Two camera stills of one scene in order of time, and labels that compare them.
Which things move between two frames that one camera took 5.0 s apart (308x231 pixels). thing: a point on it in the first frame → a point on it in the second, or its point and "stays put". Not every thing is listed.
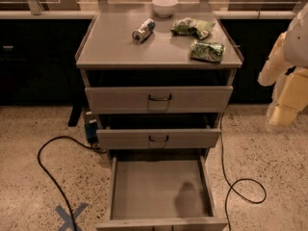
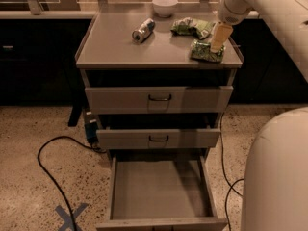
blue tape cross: (67, 218) stays put
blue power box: (90, 127) stays put
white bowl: (165, 6) stays put
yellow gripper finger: (276, 65) → (221, 33)
